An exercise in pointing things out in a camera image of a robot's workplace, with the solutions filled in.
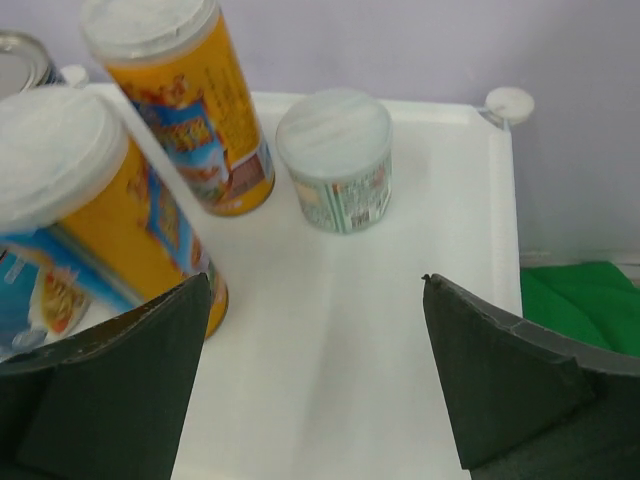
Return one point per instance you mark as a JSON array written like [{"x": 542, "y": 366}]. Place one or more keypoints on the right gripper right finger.
[{"x": 525, "y": 402}]

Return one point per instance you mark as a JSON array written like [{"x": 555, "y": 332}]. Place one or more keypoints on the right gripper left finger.
[{"x": 109, "y": 402}]

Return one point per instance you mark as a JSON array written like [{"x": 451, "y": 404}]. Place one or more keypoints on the tall can white lid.
[{"x": 87, "y": 223}]

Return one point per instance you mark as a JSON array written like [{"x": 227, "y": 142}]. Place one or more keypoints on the clear-lid can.
[{"x": 336, "y": 146}]

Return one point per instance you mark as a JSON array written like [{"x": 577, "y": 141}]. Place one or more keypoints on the blue can with pull-tab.
[{"x": 25, "y": 64}]

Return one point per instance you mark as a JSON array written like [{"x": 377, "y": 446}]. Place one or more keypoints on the orange can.
[{"x": 177, "y": 65}]

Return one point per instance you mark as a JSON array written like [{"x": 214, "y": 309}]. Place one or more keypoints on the white cube counter cabinet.
[{"x": 323, "y": 368}]

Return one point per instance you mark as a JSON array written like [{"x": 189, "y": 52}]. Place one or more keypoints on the green cloth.
[{"x": 593, "y": 303}]

